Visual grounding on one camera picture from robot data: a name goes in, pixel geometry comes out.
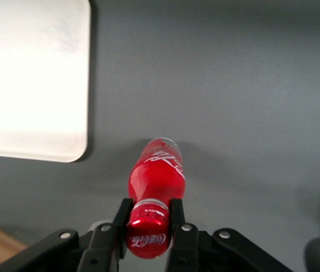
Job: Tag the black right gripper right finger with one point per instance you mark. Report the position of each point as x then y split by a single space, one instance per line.
185 249

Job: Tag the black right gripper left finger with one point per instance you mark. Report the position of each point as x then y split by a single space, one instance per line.
103 246

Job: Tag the red coke bottle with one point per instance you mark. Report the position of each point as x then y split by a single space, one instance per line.
155 181

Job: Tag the beige plastic tray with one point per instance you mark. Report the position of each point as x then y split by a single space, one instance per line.
29 79

